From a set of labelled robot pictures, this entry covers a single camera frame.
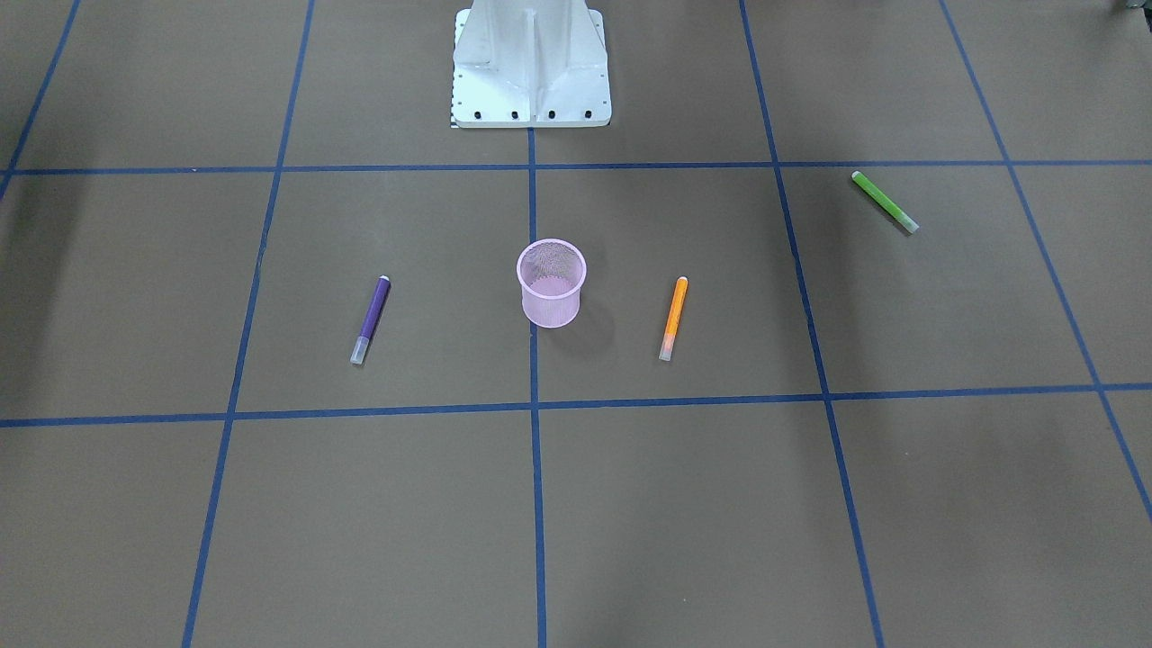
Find green marker pen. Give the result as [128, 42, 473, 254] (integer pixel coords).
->
[850, 171, 919, 235]

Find purple marker pen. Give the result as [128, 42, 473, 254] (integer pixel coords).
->
[349, 276, 392, 366]

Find orange marker pen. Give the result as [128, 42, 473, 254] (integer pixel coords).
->
[658, 276, 689, 362]

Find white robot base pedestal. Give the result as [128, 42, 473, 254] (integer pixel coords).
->
[450, 1, 613, 129]

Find pink mesh pen holder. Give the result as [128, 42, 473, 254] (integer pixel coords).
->
[515, 238, 588, 329]

